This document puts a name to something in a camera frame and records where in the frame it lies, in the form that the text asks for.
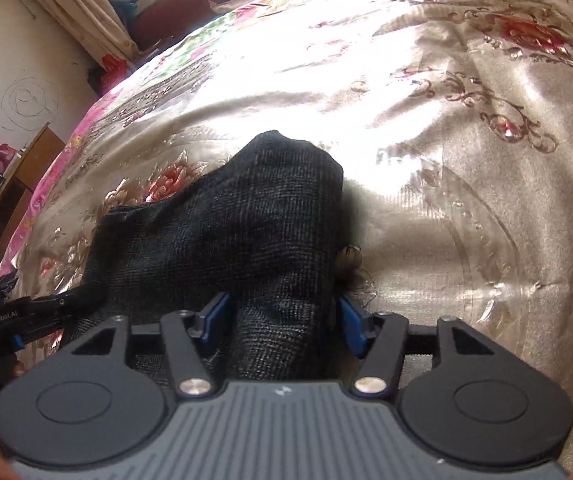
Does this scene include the dark grey plaid pants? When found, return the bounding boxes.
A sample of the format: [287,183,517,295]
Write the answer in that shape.
[63,131,344,380]

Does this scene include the wooden desk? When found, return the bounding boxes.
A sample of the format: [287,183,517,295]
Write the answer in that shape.
[0,122,64,263]

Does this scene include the floral satin bedspread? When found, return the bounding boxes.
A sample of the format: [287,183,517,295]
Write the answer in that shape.
[2,0,573,469]

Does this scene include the red cloth bag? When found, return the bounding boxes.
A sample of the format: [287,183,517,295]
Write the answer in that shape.
[101,54,128,88]

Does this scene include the beige curtain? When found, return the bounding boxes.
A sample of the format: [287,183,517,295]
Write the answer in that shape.
[36,0,139,64]

